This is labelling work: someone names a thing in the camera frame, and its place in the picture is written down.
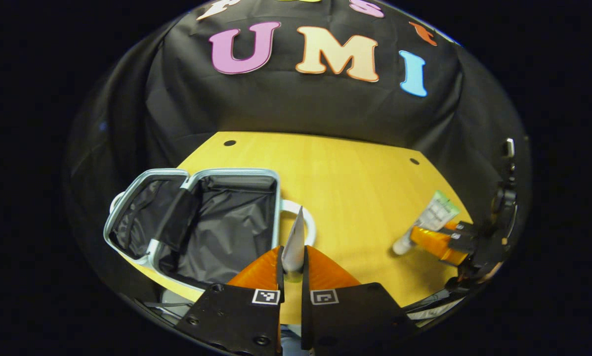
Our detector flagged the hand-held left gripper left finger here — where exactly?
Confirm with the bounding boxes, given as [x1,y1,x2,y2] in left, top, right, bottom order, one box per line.
[175,246,284,356]

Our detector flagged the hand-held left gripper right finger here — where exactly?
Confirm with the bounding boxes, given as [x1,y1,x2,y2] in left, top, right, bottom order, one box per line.
[301,245,418,353]

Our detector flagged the white tube with green end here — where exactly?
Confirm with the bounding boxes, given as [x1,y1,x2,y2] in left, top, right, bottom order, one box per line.
[392,190,461,256]

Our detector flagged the pale blue suitcase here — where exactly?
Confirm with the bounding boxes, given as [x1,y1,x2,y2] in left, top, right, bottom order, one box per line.
[103,168,317,292]

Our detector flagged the plain white cosmetic tube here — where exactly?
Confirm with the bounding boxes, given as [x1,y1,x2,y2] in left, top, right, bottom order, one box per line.
[281,206,306,283]

